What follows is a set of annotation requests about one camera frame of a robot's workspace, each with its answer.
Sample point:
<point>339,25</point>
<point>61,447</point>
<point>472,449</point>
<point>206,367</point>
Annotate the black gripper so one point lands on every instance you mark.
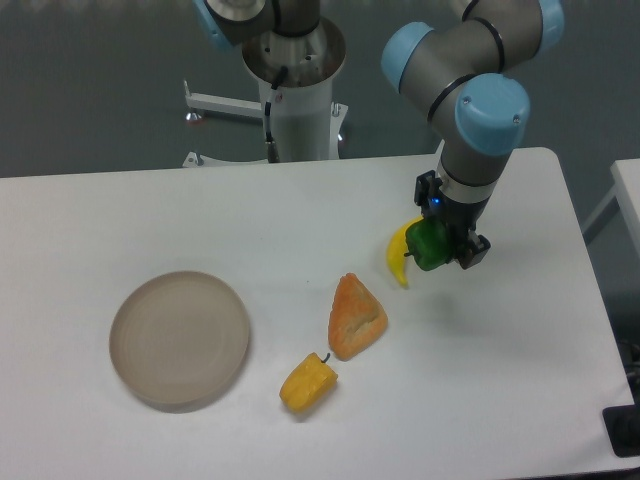
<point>460,221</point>

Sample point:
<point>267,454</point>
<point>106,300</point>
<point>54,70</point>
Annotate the green bell pepper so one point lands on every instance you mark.
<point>428,244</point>

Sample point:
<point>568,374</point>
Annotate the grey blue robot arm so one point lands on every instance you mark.
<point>456,79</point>

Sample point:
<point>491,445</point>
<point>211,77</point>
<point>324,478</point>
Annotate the yellow bell pepper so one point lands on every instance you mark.
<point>307,383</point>

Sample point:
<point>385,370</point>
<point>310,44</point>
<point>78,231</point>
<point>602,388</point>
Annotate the yellow banana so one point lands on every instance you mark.
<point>396,252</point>

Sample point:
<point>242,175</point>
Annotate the orange bread slice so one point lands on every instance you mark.
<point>357,319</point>

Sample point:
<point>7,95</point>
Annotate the white side table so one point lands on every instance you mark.
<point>622,197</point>

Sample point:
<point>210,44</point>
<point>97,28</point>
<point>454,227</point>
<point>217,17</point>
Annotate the beige round plate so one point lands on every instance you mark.
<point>179,340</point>

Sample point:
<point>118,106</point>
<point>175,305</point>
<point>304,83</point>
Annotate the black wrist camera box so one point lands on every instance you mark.
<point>427,189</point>

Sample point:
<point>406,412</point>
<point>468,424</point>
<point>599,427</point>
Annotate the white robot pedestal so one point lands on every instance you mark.
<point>301,120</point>

